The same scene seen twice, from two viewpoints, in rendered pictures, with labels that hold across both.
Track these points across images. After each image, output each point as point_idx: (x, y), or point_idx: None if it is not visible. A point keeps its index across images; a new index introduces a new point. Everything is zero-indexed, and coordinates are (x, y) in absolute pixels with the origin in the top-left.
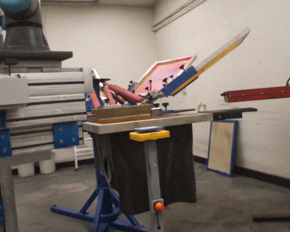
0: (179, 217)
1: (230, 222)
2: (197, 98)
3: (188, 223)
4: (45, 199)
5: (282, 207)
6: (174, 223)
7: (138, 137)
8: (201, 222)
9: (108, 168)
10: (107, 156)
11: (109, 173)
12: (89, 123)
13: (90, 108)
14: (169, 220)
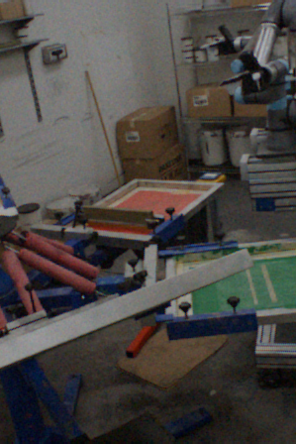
0: None
1: None
2: None
3: (8, 410)
4: None
5: None
6: (11, 424)
7: (225, 176)
8: None
9: (197, 239)
10: (201, 224)
11: (200, 240)
12: (202, 199)
13: (14, 284)
14: (0, 435)
